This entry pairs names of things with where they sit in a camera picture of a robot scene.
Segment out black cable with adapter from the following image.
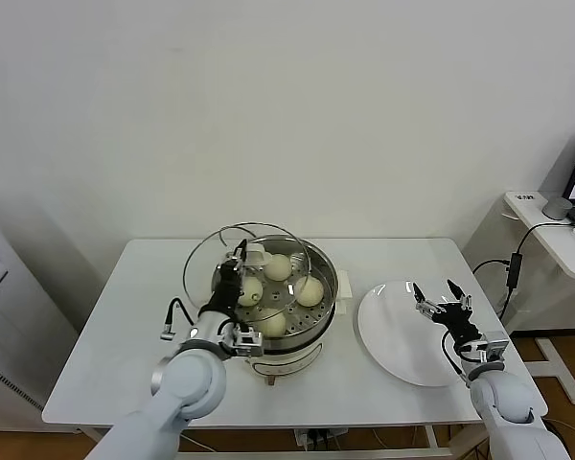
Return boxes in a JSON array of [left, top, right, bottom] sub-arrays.
[[472, 222, 575, 327]]

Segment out white power strip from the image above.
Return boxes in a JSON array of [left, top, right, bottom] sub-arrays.
[[294, 427, 341, 451]]

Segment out cream electric cooker base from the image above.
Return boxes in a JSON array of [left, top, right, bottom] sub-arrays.
[[205, 270, 354, 387]]

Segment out white cabinet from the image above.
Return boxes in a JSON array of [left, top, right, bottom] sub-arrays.
[[0, 205, 81, 432]]

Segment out glass lid with cream handle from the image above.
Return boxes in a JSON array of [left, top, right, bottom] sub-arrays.
[[182, 220, 313, 312]]

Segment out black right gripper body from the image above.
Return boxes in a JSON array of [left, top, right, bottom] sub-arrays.
[[433, 302, 483, 354]]

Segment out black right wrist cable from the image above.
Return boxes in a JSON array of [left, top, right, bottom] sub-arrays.
[[441, 333, 470, 385]]

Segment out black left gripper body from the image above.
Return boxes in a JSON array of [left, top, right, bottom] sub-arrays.
[[205, 262, 243, 315]]

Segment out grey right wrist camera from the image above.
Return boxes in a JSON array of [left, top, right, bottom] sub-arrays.
[[481, 330, 511, 368]]

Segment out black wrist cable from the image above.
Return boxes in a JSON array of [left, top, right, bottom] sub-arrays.
[[160, 297, 202, 342], [441, 333, 470, 385]]

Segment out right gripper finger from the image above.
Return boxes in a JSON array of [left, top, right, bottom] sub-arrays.
[[447, 279, 474, 315], [412, 282, 442, 320]]

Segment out white table frame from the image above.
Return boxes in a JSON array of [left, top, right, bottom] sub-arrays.
[[76, 421, 495, 460]]

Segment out white side desk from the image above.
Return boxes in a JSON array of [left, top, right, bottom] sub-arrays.
[[502, 191, 575, 404]]

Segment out perforated steel steamer basket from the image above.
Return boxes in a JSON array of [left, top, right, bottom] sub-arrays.
[[212, 234, 340, 342]]

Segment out white round plate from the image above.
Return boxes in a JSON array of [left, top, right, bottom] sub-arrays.
[[356, 280, 477, 388]]

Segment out white steamed baozi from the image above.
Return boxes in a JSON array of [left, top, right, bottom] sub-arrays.
[[254, 308, 288, 338], [294, 277, 325, 308], [264, 253, 292, 283], [239, 277, 264, 307]]

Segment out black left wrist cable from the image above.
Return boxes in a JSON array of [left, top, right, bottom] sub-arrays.
[[160, 297, 202, 342]]

